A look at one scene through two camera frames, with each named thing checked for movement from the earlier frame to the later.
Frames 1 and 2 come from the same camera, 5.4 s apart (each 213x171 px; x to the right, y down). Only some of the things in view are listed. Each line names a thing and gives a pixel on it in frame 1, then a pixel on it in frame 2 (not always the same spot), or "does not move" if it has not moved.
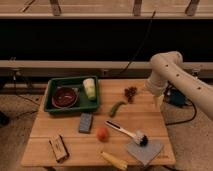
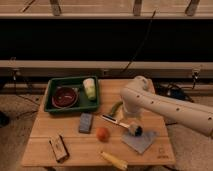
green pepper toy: (115, 106) does not move
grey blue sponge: (85, 123) does not move
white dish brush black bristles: (140, 139) -> (114, 120)
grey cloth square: (145, 153) -> (140, 143)
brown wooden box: (59, 148) does not move
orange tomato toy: (102, 134) does not move
